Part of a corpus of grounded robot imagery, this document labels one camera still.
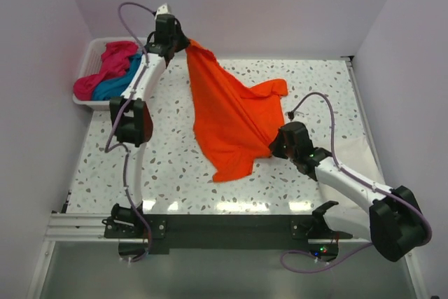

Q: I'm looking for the orange t shirt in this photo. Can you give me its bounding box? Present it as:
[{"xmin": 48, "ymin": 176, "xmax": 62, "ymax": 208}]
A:
[{"xmin": 186, "ymin": 41, "xmax": 288, "ymax": 183}]

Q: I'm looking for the pink t shirt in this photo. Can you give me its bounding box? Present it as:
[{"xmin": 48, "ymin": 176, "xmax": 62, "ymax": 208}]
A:
[{"xmin": 73, "ymin": 41, "xmax": 139, "ymax": 101}]

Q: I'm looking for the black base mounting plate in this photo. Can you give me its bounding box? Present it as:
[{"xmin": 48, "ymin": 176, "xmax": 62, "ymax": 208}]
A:
[{"xmin": 102, "ymin": 209, "xmax": 337, "ymax": 256}]

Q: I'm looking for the blue t shirt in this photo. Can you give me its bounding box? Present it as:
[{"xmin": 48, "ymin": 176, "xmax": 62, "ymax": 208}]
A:
[{"xmin": 92, "ymin": 53, "xmax": 142, "ymax": 101}]

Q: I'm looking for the white plastic laundry basket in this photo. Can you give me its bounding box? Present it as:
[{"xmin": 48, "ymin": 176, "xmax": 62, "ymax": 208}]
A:
[{"xmin": 72, "ymin": 36, "xmax": 137, "ymax": 111}]

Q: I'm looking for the aluminium frame rail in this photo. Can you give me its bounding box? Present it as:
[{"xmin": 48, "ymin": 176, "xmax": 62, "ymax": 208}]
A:
[{"xmin": 26, "ymin": 211, "xmax": 109, "ymax": 299}]

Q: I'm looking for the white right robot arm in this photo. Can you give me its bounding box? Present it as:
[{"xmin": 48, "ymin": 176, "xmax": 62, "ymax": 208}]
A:
[{"xmin": 269, "ymin": 121, "xmax": 432, "ymax": 262}]

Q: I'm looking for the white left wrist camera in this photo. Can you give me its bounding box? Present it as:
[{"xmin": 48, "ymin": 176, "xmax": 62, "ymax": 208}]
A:
[{"xmin": 155, "ymin": 3, "xmax": 172, "ymax": 18}]

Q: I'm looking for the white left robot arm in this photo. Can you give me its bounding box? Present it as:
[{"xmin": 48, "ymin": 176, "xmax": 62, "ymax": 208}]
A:
[{"xmin": 106, "ymin": 4, "xmax": 189, "ymax": 207}]

